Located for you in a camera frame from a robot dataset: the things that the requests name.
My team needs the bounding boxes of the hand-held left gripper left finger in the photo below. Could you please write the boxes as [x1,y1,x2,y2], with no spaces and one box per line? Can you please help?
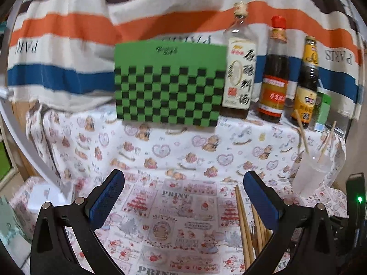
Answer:
[30,169,127,275]

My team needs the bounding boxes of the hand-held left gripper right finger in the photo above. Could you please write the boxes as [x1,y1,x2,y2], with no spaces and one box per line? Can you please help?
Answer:
[243,170,345,275]

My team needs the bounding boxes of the wooden chopstick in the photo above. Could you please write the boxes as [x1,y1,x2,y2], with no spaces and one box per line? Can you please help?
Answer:
[295,110,309,154]
[235,186,250,268]
[259,218,273,244]
[319,121,337,161]
[238,187,256,264]
[252,206,266,250]

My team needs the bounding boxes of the metal fork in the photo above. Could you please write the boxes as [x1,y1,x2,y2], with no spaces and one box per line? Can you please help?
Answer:
[249,225,260,251]

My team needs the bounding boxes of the clear plastic cup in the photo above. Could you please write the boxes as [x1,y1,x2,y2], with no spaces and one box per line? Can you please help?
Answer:
[292,149,334,197]

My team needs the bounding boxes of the white box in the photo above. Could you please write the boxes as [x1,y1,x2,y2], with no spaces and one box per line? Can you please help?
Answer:
[30,185,73,208]

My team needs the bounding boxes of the red festive printed tablecloth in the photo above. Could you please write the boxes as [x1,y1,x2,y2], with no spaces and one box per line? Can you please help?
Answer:
[8,175,350,275]

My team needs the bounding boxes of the small green carton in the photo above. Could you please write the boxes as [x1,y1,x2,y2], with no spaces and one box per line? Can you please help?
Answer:
[314,92,333,132]

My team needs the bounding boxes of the bear and heart printed cloth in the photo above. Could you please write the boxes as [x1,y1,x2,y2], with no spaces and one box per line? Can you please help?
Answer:
[26,100,347,195]

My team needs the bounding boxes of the dark bottle with yellow label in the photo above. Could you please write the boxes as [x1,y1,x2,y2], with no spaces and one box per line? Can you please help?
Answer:
[289,36,320,129]

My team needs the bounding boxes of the dark bottle with red cap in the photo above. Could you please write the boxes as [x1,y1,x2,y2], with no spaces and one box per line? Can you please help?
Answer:
[257,16,290,124]

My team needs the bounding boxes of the green black checkered box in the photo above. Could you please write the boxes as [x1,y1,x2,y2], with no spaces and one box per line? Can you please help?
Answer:
[114,41,228,128]

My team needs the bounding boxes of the clear bottle with white label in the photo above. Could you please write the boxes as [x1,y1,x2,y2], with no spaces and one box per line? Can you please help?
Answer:
[222,1,257,119]

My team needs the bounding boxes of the striped towel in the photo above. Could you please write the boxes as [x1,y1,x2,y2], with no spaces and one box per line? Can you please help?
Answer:
[6,0,362,121]

